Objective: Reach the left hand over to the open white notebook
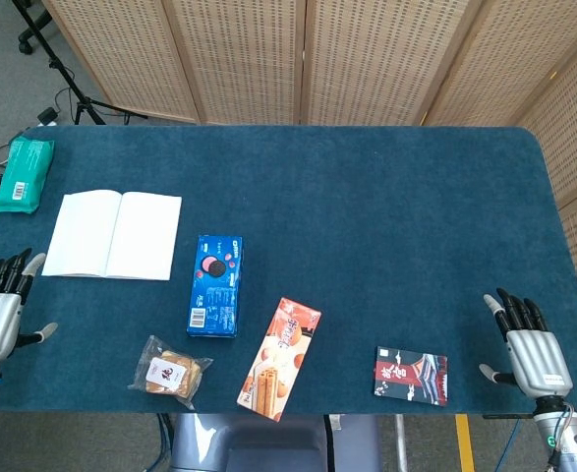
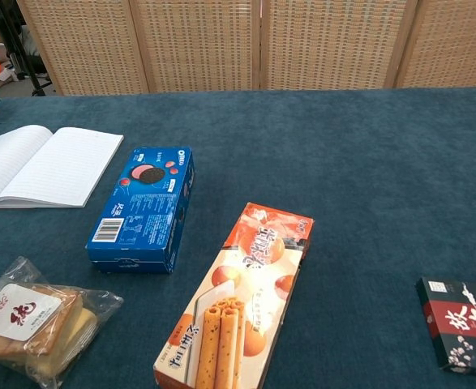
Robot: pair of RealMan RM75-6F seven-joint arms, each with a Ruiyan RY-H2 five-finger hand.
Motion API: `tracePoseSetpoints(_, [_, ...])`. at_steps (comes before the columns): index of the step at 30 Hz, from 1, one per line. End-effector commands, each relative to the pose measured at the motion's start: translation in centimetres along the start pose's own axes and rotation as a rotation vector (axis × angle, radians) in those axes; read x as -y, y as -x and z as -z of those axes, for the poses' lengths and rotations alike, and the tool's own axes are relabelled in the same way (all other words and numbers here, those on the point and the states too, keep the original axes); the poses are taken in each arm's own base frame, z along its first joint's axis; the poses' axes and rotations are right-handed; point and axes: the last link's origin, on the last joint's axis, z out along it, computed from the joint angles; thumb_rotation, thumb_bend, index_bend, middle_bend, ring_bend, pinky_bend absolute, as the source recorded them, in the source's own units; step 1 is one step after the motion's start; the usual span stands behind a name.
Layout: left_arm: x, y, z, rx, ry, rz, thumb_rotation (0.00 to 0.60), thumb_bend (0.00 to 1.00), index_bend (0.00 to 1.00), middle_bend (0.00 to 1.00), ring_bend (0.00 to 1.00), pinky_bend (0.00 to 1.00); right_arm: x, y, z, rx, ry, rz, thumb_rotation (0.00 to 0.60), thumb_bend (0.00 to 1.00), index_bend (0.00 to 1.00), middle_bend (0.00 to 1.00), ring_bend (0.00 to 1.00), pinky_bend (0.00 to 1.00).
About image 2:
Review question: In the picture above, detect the white lined notebook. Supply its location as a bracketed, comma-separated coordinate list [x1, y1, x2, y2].
[0, 124, 125, 209]

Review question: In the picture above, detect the blue Oreo cookie box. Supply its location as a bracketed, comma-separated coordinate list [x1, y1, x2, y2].
[85, 146, 195, 276]

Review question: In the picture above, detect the orange egg roll box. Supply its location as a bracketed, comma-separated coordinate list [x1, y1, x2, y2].
[152, 202, 315, 389]

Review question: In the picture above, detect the blue velvet tablecloth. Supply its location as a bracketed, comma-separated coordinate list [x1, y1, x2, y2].
[0, 84, 476, 389]

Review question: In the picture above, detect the wicker folding screen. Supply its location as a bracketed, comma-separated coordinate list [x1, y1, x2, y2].
[16, 0, 476, 96]

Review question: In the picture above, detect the bagged sliced cake pack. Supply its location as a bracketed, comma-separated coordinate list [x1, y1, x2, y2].
[0, 255, 125, 389]

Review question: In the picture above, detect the black red souvenir box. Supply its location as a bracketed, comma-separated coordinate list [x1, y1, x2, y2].
[414, 277, 476, 375]

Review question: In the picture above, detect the black tripod stand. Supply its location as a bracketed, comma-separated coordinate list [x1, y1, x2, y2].
[0, 0, 54, 97]

